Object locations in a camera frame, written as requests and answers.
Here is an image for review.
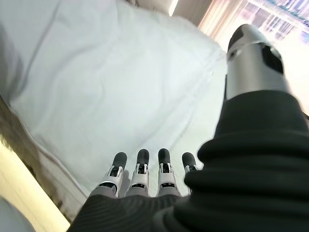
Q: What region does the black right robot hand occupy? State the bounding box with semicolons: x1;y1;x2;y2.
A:
65;24;309;232

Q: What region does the white duvet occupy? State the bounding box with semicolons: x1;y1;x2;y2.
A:
0;0;229;196

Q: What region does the pale sheer curtain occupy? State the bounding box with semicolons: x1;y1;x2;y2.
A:
197;0;247;42

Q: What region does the brown upholstered bed frame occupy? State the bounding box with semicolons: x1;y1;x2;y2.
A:
0;96;73;223

